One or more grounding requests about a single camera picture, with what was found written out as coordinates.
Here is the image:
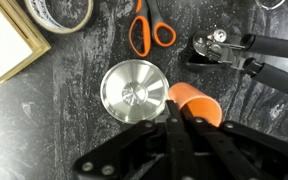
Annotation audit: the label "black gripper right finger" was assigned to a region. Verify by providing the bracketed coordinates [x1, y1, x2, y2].
[182, 106, 288, 180]

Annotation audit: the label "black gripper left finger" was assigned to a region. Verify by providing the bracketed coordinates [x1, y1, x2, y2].
[72, 99, 199, 180]

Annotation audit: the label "small orange cup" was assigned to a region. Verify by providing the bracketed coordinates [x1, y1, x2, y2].
[167, 81, 224, 128]

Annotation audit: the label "round steel pot lid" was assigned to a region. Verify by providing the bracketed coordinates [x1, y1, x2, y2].
[99, 58, 171, 125]

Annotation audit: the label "small black clamp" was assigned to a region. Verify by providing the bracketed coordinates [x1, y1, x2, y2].
[184, 29, 288, 101]

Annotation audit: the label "black tape roll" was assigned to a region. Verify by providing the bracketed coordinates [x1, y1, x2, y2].
[24, 0, 95, 35]

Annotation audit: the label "orange handled scissors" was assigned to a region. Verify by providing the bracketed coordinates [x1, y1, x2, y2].
[128, 0, 178, 58]

